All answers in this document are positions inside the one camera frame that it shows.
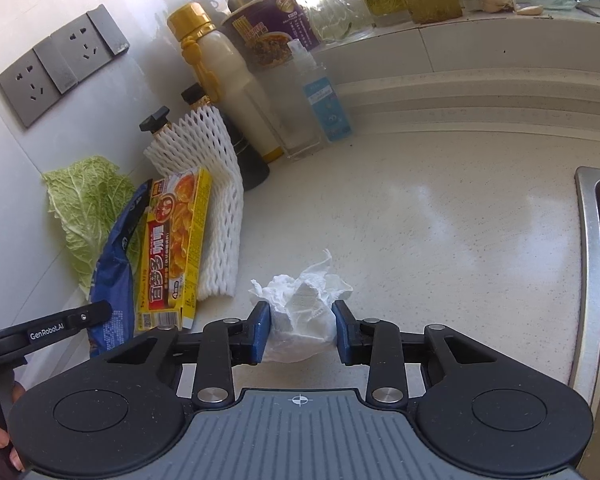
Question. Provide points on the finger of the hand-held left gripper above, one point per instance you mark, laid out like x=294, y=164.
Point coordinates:
x=75, y=321

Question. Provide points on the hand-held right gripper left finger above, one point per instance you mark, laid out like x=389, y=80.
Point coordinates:
x=261, y=332

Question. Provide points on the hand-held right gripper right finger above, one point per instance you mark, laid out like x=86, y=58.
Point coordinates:
x=342, y=332

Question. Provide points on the white tissue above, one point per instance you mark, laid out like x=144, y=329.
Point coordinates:
x=307, y=312

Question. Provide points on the blue snack bag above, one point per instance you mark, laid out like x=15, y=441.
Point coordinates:
x=115, y=285

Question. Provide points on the napa cabbage leaf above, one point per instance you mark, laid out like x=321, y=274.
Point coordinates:
x=87, y=210

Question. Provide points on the yellow curry box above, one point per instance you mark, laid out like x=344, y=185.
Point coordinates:
x=172, y=252

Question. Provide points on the white foam net sleeve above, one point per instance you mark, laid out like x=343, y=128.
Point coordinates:
x=215, y=195

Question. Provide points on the dark bottle with gold neck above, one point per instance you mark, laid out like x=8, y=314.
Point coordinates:
x=247, y=160

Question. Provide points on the dark bottle with black cap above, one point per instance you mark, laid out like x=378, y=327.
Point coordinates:
x=155, y=120

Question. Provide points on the clear spray bottle blue label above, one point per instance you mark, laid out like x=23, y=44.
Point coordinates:
x=315, y=100

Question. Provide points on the white sauce bottle yellow cap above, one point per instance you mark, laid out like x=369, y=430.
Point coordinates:
x=230, y=75

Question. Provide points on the stainless steel sink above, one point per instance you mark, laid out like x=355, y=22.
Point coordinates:
x=597, y=260

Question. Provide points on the purple instant noodle cup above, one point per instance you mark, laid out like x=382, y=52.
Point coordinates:
x=275, y=27

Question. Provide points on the clear glass dish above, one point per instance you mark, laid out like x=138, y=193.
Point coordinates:
x=337, y=15

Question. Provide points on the garlic clove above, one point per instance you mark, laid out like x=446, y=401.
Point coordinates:
x=529, y=9

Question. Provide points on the grey wall socket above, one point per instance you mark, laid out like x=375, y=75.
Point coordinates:
x=87, y=42
x=30, y=90

